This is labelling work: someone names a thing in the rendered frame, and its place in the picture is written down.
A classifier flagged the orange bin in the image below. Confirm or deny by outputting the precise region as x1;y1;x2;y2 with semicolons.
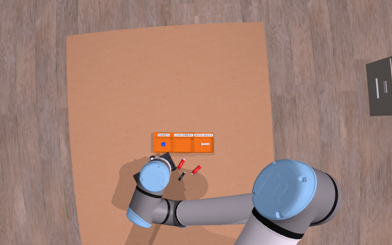
154;132;214;153

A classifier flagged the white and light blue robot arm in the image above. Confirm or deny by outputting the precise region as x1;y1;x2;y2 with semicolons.
127;157;342;245

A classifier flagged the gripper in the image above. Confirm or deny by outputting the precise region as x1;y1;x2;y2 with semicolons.
150;152;177;171

